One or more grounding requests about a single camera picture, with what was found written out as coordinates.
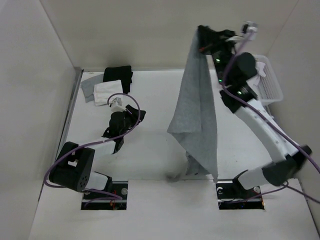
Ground metal table rail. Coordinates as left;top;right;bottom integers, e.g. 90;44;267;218
264;105;275;119
52;67;84;164

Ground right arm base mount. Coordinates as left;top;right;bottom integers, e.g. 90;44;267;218
215;171;265;210

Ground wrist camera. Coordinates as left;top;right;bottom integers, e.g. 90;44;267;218
241;21;258;35
109;97;126;113

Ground folded grey tank top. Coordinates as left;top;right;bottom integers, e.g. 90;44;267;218
80;74;104;103

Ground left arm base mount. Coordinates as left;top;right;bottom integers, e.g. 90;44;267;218
80;181;129;211

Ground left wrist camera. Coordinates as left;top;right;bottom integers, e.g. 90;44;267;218
109;97;126;113

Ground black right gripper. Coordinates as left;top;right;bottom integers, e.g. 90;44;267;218
198;25;239;86

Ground right metal table rail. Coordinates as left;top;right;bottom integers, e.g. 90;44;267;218
264;105;275;119

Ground white tank top in basket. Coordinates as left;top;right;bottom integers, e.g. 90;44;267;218
252;61;266;86

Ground folded black tank top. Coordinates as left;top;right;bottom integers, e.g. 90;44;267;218
103;65;133;94

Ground folded white tank top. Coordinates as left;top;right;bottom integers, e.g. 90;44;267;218
93;80;123;107

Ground grey tank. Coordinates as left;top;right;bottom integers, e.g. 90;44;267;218
80;74;104;103
167;29;218;181

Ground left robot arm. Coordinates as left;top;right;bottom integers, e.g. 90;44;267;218
48;104;146;200

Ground white plastic laundry basket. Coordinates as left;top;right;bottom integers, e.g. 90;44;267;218
253;54;284;106

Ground left metal table rail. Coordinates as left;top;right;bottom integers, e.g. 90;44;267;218
52;67;84;164

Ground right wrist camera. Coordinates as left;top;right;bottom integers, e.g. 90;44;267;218
241;21;258;35

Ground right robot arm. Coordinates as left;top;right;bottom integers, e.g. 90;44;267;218
197;24;312;198

